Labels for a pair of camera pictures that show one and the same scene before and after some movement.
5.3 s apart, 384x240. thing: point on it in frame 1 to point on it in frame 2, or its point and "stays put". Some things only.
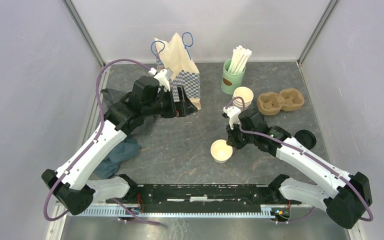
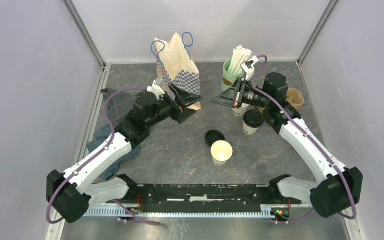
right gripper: [231, 140] to [230, 97]
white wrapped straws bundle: [240, 57] stays put
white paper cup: [220, 151] stays put
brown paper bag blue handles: [173, 52] stays put
